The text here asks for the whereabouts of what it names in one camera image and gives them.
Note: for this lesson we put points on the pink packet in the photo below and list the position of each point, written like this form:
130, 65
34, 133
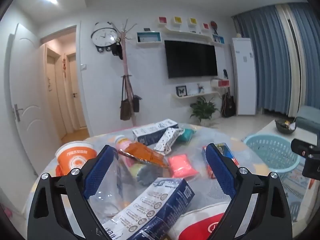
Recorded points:
182, 166

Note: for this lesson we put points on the clear plastic bottle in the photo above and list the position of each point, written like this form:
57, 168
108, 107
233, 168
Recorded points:
117, 195

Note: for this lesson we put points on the white spotted snack packet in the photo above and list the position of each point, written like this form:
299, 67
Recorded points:
168, 138

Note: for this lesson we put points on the red and white tissue box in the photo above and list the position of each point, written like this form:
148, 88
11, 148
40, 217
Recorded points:
220, 83

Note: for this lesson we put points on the black acoustic guitar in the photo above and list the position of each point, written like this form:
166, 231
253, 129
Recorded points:
228, 106

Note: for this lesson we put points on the panda wall clock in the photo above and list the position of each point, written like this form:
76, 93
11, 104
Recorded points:
103, 36

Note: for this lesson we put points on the brown hanging bag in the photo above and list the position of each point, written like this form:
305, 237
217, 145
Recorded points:
125, 110

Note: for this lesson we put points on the red and white bag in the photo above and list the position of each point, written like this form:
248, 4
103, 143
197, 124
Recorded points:
197, 227

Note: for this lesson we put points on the blue patterned rug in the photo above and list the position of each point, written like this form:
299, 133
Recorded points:
295, 187

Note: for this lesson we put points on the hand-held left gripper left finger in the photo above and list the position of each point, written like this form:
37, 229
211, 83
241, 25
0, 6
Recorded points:
97, 172

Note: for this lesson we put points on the dark hanging hat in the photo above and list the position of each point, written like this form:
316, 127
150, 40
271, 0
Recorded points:
117, 51

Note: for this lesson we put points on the potted green plant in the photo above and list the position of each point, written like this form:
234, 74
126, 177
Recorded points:
203, 110

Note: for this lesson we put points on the red hanging ornament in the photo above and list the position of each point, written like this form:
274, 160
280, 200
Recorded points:
64, 66

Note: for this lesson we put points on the light blue plastic basket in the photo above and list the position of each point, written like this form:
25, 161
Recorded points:
272, 150

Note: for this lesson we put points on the framed butterfly picture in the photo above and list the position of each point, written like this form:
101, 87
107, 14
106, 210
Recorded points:
181, 91

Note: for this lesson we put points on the curved white wall shelf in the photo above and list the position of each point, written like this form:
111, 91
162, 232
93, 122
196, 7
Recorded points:
195, 95

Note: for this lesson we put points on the light blue sofa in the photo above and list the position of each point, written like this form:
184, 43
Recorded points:
308, 117

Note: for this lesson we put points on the pink bottle with white cap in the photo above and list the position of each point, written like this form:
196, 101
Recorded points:
123, 145

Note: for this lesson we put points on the orange foil snack wrapper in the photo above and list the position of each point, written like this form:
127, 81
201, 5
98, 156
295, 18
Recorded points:
142, 153

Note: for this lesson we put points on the cream curtain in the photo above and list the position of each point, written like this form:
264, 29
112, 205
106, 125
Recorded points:
292, 62

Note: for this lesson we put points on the dark green bowl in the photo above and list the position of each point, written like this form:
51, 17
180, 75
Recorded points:
282, 127

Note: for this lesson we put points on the small black wall device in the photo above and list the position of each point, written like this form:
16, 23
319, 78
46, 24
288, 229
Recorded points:
225, 73

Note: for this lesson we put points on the teal packet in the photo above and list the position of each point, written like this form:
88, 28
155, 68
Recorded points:
187, 135

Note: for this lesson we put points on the orange paper cup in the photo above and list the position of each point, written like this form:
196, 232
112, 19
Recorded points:
72, 157

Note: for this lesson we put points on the pink coat rack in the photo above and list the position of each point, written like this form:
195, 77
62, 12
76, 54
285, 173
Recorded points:
126, 62

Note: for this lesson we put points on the white coffee table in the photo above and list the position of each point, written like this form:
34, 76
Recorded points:
268, 130

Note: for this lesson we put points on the yellow cube wall shelf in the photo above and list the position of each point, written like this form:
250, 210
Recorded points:
193, 21
177, 20

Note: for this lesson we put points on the red cube wall shelf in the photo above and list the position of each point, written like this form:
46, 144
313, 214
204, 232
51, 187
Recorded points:
205, 26
162, 20

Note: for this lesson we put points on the navy and white milk carton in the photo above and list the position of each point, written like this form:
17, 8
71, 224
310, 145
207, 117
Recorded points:
155, 205
150, 133

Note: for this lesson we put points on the long white wall shelf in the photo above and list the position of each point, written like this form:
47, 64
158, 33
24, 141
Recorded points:
190, 33

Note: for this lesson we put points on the small blue box shelf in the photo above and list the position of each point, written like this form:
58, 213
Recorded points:
218, 39

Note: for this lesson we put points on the red and blue box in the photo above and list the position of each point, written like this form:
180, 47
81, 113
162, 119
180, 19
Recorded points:
226, 151

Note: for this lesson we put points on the black hanging bag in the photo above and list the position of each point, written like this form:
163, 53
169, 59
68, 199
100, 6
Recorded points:
136, 103

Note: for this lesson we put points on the hallway door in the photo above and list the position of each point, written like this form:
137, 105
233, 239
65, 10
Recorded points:
76, 92

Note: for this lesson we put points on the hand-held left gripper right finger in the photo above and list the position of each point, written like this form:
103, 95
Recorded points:
222, 170

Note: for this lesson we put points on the white room door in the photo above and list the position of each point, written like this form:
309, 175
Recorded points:
27, 92

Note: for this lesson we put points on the patterned tablecloth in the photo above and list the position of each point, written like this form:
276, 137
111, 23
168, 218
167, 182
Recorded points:
225, 135

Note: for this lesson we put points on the wall-mounted black television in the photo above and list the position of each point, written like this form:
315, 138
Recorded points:
191, 58

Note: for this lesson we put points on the white refrigerator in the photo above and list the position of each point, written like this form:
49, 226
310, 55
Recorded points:
243, 80

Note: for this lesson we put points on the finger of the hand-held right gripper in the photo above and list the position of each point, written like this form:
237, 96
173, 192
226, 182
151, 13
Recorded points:
303, 148

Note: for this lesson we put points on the small shelf figurine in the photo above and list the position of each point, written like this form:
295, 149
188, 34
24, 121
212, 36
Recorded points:
200, 88

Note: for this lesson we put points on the wide blue box shelf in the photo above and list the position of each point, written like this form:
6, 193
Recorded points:
148, 38

